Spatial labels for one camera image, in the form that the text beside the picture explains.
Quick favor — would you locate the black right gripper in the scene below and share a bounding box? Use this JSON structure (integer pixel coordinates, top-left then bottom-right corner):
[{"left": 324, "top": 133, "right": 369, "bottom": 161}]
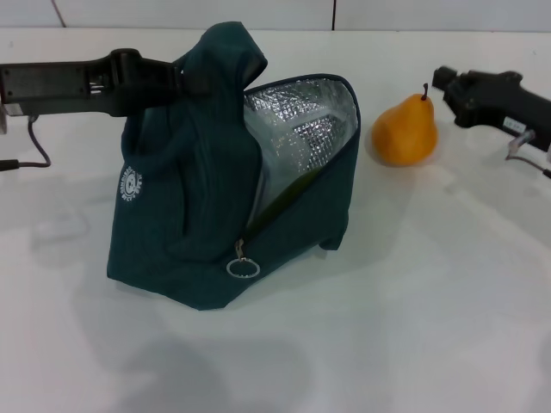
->
[{"left": 431, "top": 65, "right": 551, "bottom": 154}]

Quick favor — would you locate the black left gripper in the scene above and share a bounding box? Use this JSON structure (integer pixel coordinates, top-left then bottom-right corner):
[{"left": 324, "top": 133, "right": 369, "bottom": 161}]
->
[{"left": 0, "top": 47, "right": 183, "bottom": 118}]

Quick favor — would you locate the yellow orange pear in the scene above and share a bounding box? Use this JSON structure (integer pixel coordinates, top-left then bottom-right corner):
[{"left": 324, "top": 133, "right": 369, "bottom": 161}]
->
[{"left": 370, "top": 82, "right": 439, "bottom": 167}]

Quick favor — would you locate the dark teal insulated lunch bag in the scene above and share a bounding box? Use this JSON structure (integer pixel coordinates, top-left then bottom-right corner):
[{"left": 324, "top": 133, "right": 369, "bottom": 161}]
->
[{"left": 105, "top": 22, "right": 361, "bottom": 311}]

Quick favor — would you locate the green cucumber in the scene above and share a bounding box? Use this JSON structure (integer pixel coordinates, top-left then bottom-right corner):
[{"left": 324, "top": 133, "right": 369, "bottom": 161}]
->
[{"left": 249, "top": 167, "right": 331, "bottom": 229}]

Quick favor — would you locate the silver zipper pull ring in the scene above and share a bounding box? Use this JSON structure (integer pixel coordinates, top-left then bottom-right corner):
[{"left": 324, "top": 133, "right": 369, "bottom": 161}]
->
[{"left": 226, "top": 238, "right": 261, "bottom": 280}]

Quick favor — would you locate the grey right gripper cable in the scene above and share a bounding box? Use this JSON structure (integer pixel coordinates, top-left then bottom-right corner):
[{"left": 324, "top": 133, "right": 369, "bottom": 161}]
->
[{"left": 505, "top": 128, "right": 551, "bottom": 182}]

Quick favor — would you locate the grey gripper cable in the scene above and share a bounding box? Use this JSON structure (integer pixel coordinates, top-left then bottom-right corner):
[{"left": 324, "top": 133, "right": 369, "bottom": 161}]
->
[
  {"left": 0, "top": 118, "right": 53, "bottom": 173},
  {"left": 505, "top": 128, "right": 551, "bottom": 182}
]

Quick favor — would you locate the grey left gripper cable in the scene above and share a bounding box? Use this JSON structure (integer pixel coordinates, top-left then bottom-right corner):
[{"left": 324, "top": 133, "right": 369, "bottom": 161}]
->
[{"left": 0, "top": 118, "right": 53, "bottom": 173}]

